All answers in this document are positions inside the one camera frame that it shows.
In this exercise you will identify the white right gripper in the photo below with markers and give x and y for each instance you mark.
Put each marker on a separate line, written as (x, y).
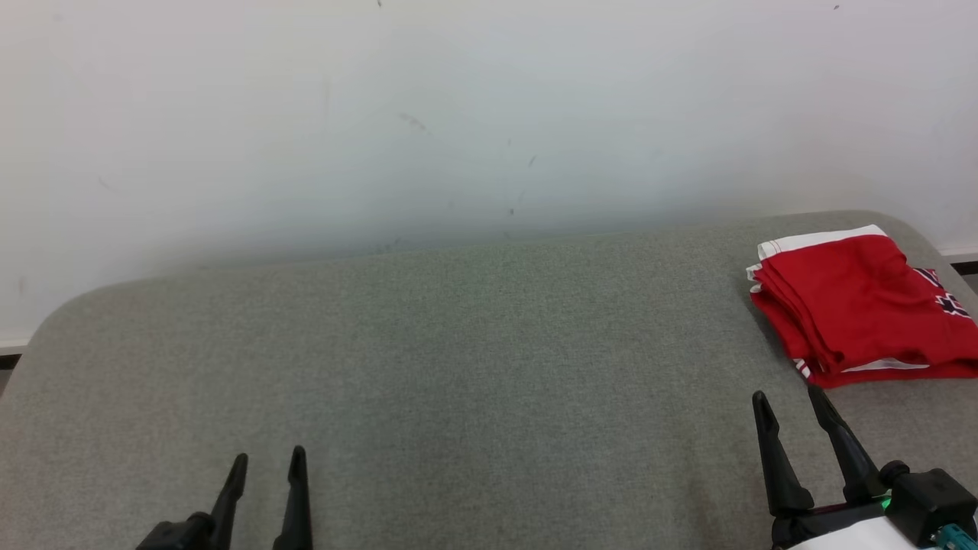
(840, 531)

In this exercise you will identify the red shorts with white stripes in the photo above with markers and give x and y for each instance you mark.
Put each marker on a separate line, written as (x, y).
(848, 298)

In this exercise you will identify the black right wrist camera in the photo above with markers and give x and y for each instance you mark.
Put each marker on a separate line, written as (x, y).
(932, 500)

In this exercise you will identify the teal right camera connector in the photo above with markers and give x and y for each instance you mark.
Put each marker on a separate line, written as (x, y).
(959, 538)

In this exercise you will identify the red jersey with number print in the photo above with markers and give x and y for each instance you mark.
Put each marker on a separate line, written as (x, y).
(879, 376)

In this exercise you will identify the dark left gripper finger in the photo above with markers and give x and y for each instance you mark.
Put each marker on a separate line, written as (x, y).
(296, 512)
(229, 512)

